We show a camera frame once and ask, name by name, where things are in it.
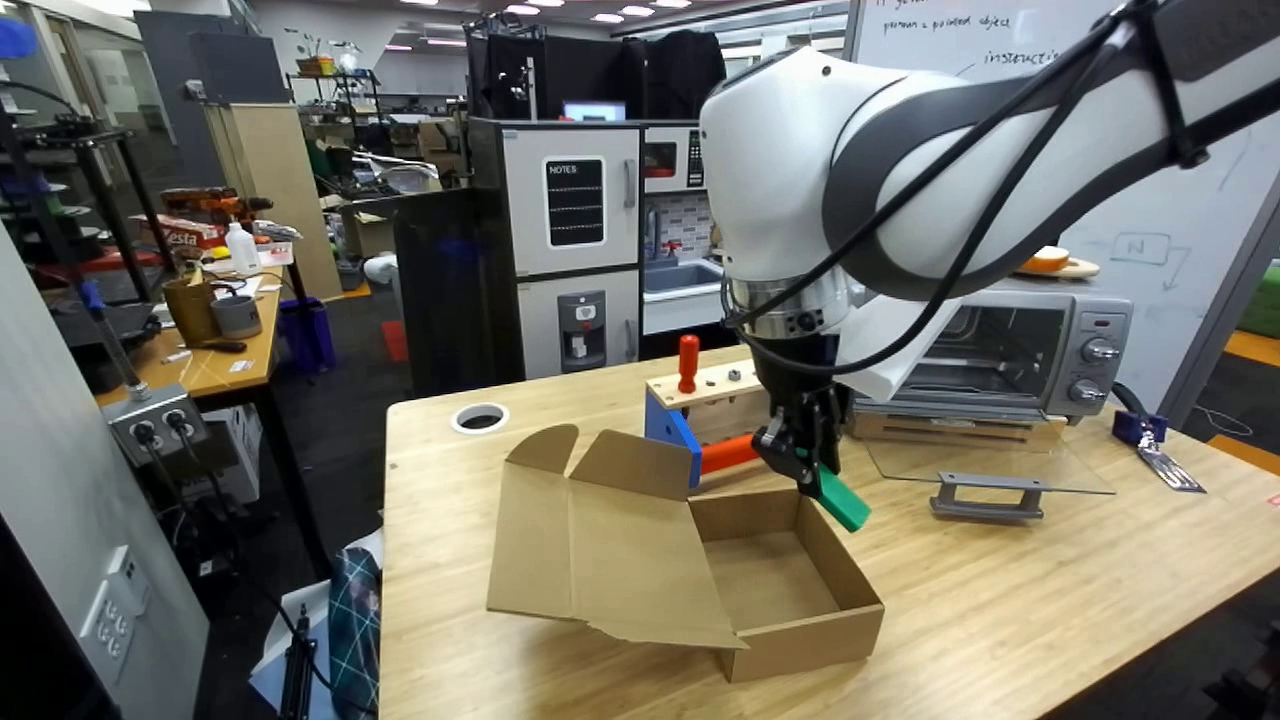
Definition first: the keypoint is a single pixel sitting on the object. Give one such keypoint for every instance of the open brown cardboard box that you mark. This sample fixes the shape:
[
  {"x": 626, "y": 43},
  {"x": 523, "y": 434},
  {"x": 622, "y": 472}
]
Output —
[{"x": 612, "y": 544}]

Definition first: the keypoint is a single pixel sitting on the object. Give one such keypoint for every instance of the toy bread slice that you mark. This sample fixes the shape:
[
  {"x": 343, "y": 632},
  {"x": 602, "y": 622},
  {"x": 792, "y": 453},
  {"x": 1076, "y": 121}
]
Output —
[{"x": 1048, "y": 257}]

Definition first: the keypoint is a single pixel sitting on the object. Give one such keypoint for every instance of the green rectangular block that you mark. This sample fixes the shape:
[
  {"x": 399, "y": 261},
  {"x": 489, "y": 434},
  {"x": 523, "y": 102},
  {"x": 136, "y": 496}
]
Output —
[{"x": 844, "y": 507}]

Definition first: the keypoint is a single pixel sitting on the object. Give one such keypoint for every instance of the blue spatula holder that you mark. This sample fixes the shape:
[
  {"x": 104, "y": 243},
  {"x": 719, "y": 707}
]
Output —
[{"x": 1137, "y": 426}]

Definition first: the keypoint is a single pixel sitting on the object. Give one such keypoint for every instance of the white toy kitchen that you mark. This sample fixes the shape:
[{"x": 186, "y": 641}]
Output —
[{"x": 575, "y": 201}]

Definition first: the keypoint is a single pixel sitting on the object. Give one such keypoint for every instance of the orange toy peg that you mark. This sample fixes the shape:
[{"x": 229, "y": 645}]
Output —
[{"x": 685, "y": 360}]

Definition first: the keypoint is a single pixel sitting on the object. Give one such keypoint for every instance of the grey power outlet box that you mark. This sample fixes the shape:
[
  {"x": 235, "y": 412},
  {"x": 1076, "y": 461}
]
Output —
[{"x": 157, "y": 426}]

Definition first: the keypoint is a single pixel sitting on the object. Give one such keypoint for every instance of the white plastic bottle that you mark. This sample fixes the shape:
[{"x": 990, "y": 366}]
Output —
[{"x": 242, "y": 250}]

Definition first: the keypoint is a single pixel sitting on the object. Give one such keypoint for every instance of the white wall power strip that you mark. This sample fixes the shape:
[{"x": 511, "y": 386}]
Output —
[{"x": 113, "y": 617}]

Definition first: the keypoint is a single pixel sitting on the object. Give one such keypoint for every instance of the round wooden plate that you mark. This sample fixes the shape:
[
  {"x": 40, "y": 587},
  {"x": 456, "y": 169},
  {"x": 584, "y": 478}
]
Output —
[{"x": 1067, "y": 268}]

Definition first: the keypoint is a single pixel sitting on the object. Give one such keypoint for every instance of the small brown cardboard box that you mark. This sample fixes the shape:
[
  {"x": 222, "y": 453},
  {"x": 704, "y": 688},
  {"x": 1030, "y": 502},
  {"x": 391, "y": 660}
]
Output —
[{"x": 193, "y": 308}]

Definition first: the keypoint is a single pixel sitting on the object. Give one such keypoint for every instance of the grey toaster oven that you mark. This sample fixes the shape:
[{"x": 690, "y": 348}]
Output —
[{"x": 1054, "y": 345}]

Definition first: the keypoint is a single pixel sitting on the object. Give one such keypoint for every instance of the plaid cloth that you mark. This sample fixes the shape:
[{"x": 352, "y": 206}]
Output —
[{"x": 352, "y": 624}]

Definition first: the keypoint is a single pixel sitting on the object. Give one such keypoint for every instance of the wooden background desk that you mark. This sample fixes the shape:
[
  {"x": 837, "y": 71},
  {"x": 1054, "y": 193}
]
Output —
[{"x": 212, "y": 366}]

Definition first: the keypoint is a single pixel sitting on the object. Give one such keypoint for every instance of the blue bin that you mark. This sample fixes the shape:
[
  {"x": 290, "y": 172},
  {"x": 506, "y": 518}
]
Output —
[{"x": 307, "y": 337}]

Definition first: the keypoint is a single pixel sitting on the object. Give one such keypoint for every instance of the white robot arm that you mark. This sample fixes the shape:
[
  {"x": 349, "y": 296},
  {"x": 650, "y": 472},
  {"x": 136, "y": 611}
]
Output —
[{"x": 786, "y": 172}]

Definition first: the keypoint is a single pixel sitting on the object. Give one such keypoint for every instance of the orange toy hammer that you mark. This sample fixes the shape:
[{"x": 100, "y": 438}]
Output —
[{"x": 727, "y": 453}]

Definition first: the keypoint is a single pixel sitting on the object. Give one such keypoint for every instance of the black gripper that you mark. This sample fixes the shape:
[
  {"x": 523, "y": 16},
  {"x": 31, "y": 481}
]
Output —
[{"x": 802, "y": 386}]

